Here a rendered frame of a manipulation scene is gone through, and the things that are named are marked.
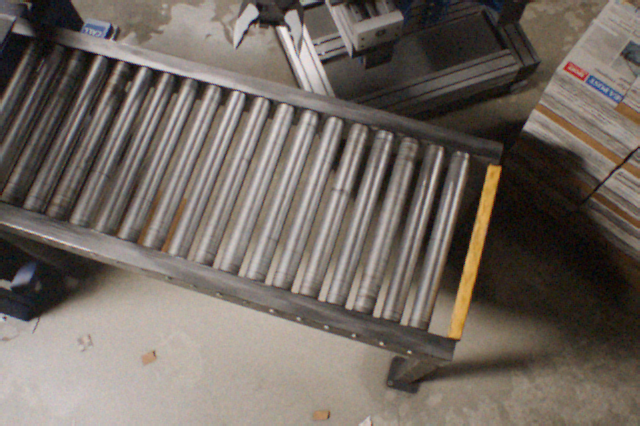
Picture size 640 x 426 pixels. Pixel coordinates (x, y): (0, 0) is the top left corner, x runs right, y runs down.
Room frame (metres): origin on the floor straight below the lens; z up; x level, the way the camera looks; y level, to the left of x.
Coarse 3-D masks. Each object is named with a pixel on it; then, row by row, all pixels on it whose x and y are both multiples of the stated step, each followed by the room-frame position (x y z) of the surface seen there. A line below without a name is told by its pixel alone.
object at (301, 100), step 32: (32, 32) 1.01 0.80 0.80; (64, 32) 1.01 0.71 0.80; (160, 64) 0.90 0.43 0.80; (192, 64) 0.89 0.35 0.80; (224, 96) 0.83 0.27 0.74; (256, 96) 0.80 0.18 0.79; (288, 96) 0.79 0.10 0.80; (320, 96) 0.79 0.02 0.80; (320, 128) 0.74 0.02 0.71; (384, 128) 0.70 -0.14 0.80; (416, 128) 0.69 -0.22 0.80; (448, 160) 0.64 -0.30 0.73; (480, 160) 0.61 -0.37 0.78
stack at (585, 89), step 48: (624, 0) 1.05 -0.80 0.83; (576, 48) 0.90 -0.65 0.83; (624, 48) 0.90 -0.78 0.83; (576, 96) 0.79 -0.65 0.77; (528, 144) 0.82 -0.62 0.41; (576, 144) 0.74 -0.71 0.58; (624, 144) 0.68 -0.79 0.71; (528, 192) 0.77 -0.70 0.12; (576, 192) 0.68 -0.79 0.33; (624, 192) 0.62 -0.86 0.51; (576, 240) 0.61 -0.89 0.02; (624, 240) 0.54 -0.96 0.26
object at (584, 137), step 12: (540, 108) 0.83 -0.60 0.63; (552, 120) 0.80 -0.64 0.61; (564, 120) 0.79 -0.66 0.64; (576, 132) 0.76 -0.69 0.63; (516, 144) 0.84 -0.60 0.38; (588, 144) 0.73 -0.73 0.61; (600, 144) 0.71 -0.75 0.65; (540, 156) 0.78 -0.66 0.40; (612, 156) 0.68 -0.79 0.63; (504, 168) 0.83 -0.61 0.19; (552, 168) 0.75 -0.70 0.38; (624, 168) 0.65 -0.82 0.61; (636, 168) 0.64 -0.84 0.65; (516, 180) 0.80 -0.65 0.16; (576, 180) 0.70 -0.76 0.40; (588, 192) 0.67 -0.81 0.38; (552, 204) 0.70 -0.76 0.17; (612, 204) 0.61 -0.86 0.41; (564, 216) 0.66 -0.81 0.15; (624, 216) 0.58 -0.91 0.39; (588, 228) 0.61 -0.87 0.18; (600, 240) 0.57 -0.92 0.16; (636, 264) 0.48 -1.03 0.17
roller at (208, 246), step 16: (256, 112) 0.75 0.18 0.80; (256, 128) 0.71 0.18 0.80; (240, 144) 0.66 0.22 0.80; (256, 144) 0.67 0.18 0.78; (240, 160) 0.62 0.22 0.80; (224, 176) 0.58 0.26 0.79; (240, 176) 0.58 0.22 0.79; (224, 192) 0.54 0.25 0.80; (224, 208) 0.50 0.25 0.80; (208, 224) 0.46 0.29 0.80; (224, 224) 0.46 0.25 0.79; (208, 240) 0.42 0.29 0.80; (208, 256) 0.38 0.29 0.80
